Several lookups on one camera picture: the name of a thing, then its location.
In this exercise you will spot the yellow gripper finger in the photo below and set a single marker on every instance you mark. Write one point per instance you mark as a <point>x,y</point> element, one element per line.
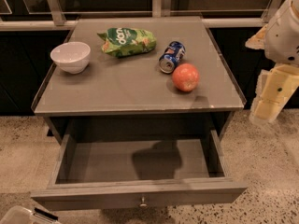
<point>273,90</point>
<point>257,41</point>

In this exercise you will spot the red apple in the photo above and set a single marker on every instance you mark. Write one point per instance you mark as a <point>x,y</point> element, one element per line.
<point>185,77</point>

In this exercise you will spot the grey drawer cabinet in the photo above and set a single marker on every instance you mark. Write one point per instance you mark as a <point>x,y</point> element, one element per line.
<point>111,86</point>

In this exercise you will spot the open top drawer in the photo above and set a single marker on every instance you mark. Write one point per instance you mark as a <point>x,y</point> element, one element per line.
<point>106,173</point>

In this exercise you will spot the metal drawer knob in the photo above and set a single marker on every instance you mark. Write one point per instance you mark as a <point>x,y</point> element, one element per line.
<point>143,204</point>

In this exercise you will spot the blue soda can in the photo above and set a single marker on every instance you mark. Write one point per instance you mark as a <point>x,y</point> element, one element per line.
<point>171,57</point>

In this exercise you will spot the green chip bag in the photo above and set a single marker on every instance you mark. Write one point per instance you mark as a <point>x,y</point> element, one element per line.
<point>124,42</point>

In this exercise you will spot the white bowl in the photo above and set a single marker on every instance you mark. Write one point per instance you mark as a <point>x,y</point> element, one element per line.
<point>71,57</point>

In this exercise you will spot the clear plastic container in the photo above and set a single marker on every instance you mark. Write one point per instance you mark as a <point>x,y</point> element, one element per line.
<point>21,215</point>

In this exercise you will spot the metal railing frame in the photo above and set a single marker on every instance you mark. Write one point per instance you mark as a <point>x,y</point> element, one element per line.
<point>43,15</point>

